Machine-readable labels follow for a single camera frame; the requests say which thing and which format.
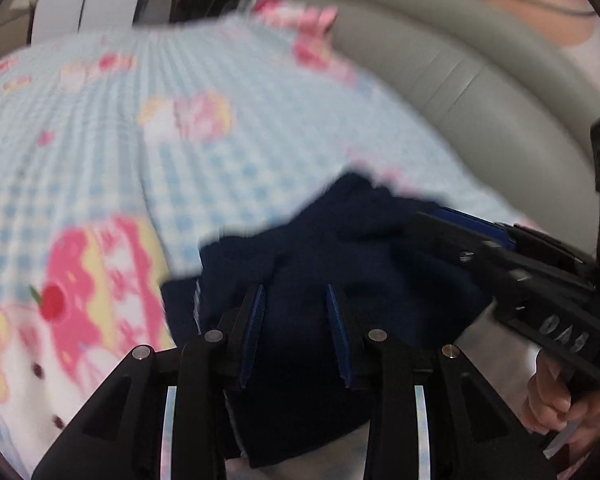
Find blue checkered cartoon blanket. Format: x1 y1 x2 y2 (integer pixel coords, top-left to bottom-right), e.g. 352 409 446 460
0 16 522 477

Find right hand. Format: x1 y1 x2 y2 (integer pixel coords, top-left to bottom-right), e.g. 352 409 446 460
519 350 600 463

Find grey padded headboard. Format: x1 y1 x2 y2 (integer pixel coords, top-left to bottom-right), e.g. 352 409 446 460
264 0 600 256

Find navy striped shorts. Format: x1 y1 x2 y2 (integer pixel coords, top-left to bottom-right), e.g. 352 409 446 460
160 172 492 468

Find pink plush toy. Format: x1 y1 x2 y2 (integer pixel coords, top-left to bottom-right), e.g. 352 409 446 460
251 0 338 70

